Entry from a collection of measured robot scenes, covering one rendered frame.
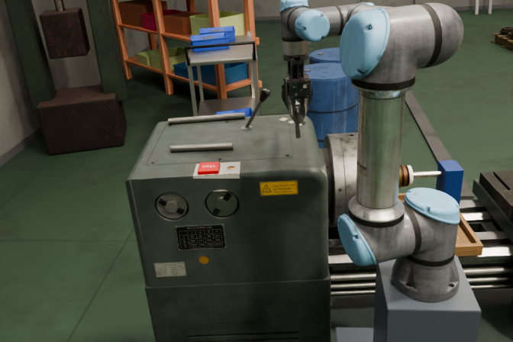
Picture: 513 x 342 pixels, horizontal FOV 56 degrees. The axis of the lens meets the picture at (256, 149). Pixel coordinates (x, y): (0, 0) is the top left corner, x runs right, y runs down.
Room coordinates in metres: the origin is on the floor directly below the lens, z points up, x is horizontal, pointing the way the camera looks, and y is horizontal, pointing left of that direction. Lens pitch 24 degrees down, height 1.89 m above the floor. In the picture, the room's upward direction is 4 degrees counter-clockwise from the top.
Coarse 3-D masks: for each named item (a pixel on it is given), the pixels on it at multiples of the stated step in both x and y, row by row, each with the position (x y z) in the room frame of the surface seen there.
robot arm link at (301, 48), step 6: (282, 42) 1.34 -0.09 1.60; (288, 42) 1.32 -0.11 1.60; (294, 42) 1.31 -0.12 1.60; (300, 42) 1.31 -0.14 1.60; (306, 42) 1.32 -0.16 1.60; (282, 48) 1.34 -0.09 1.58; (288, 48) 1.32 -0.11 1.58; (294, 48) 1.31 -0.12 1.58; (300, 48) 1.31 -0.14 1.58; (306, 48) 1.32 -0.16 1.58; (288, 54) 1.32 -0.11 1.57; (294, 54) 1.31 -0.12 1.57; (300, 54) 1.31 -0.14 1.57; (306, 54) 1.34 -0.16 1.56
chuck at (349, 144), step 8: (344, 136) 1.49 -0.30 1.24; (344, 144) 1.44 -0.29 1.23; (352, 144) 1.43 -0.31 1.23; (344, 152) 1.40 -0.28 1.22; (352, 152) 1.40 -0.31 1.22; (344, 160) 1.38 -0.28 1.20; (352, 160) 1.38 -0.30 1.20; (344, 168) 1.36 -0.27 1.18; (352, 168) 1.36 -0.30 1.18; (352, 176) 1.34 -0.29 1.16; (352, 184) 1.33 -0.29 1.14; (352, 192) 1.33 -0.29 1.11
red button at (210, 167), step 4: (200, 164) 1.29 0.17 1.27; (204, 164) 1.29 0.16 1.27; (208, 164) 1.29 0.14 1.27; (212, 164) 1.28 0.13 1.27; (216, 164) 1.28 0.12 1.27; (200, 168) 1.26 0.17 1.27; (204, 168) 1.26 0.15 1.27; (208, 168) 1.26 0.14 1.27; (212, 168) 1.26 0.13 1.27; (216, 168) 1.26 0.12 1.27; (200, 172) 1.24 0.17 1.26; (204, 172) 1.24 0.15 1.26; (208, 172) 1.24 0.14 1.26; (212, 172) 1.24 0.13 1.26; (216, 172) 1.24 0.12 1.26
